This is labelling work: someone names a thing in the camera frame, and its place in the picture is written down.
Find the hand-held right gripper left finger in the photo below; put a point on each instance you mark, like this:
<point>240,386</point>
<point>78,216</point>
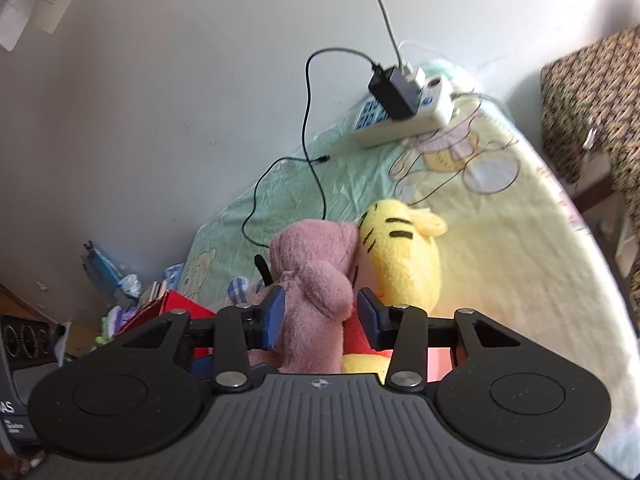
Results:
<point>272,312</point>

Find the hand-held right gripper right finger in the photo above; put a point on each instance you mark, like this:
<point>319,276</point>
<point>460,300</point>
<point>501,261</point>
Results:
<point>367,320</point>

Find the yellow tiger plush toy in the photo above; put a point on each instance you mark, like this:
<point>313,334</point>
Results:
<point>405,260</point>

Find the red cardboard box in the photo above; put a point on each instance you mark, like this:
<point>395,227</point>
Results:
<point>175,302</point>

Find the purple tissue pack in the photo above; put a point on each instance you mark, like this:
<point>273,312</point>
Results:
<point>117,319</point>

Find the stack of books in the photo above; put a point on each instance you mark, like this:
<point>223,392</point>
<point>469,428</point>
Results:
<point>150,294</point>

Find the clear plastic bag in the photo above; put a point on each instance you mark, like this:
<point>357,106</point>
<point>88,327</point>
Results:
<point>131,286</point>

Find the cartoon print bed sheet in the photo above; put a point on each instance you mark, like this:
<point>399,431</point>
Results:
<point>500,260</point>

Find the white power strip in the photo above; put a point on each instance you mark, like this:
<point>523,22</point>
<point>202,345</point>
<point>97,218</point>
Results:
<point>400,127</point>

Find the black charger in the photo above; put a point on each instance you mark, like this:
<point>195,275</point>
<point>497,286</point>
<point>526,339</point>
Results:
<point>397,92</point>

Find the white charger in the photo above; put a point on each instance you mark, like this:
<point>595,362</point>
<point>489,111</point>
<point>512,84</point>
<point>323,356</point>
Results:
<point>412,74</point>

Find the brown patterned cloth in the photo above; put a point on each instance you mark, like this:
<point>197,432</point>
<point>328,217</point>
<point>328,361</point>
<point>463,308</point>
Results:
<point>600,90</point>

